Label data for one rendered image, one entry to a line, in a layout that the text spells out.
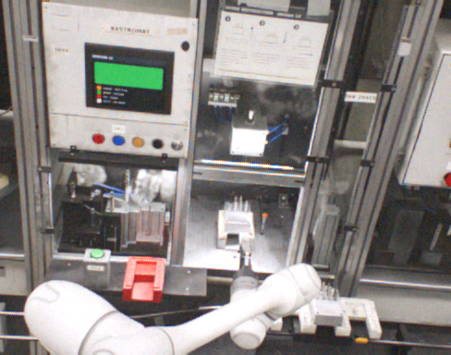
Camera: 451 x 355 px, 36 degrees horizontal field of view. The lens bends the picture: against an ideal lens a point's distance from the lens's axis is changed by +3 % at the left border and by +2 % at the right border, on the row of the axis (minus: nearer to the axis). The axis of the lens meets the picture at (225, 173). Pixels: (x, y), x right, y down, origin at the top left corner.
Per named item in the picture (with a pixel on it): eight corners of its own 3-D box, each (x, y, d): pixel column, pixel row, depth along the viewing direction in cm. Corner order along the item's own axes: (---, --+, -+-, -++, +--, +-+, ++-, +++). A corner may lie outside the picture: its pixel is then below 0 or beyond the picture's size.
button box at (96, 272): (82, 287, 228) (82, 260, 222) (87, 270, 235) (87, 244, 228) (107, 288, 229) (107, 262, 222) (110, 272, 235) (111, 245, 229)
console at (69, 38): (48, 152, 210) (39, 6, 184) (66, 106, 234) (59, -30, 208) (187, 164, 213) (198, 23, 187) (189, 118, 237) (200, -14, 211)
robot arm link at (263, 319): (244, 319, 201) (279, 298, 196) (245, 361, 188) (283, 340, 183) (220, 298, 196) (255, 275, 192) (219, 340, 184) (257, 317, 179)
